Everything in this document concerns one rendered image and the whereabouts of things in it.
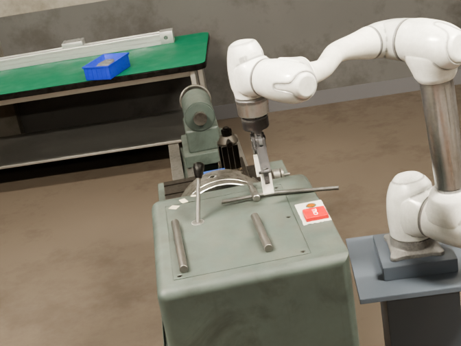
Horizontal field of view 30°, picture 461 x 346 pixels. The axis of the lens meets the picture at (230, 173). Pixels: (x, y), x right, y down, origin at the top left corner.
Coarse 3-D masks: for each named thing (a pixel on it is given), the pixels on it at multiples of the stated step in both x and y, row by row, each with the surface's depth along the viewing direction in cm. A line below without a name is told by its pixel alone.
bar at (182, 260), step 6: (174, 222) 236; (174, 228) 233; (174, 234) 230; (180, 234) 230; (174, 240) 228; (180, 240) 226; (180, 246) 223; (180, 252) 220; (180, 258) 217; (180, 264) 214; (186, 264) 214; (180, 270) 213; (186, 270) 214
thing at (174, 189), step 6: (252, 168) 344; (270, 168) 341; (252, 174) 338; (180, 180) 344; (186, 180) 344; (192, 180) 342; (258, 180) 332; (168, 186) 341; (174, 186) 340; (180, 186) 339; (186, 186) 338; (168, 192) 335; (174, 192) 334; (180, 192) 334; (168, 198) 329
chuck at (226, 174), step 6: (204, 174) 276; (210, 174) 275; (216, 174) 274; (222, 174) 273; (228, 174) 273; (234, 174) 273; (240, 174) 275; (204, 180) 273; (210, 180) 271; (216, 180) 269; (240, 180) 270; (246, 180) 272; (252, 180) 275; (192, 186) 275; (186, 192) 276; (192, 192) 271
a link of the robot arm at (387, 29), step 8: (376, 24) 259; (384, 24) 258; (392, 24) 257; (400, 24) 255; (384, 32) 257; (392, 32) 255; (384, 40) 256; (392, 40) 255; (384, 48) 257; (392, 48) 256; (384, 56) 261; (392, 56) 259
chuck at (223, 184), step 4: (224, 180) 269; (228, 180) 268; (232, 180) 269; (236, 180) 269; (208, 184) 269; (212, 184) 267; (216, 184) 267; (220, 184) 266; (224, 184) 266; (228, 184) 266; (232, 184) 266; (236, 184) 266; (240, 184) 267; (244, 184) 268; (200, 188) 269; (204, 188) 267; (208, 188) 266; (212, 188) 266; (216, 188) 266; (220, 188) 266; (224, 188) 266; (200, 192) 266
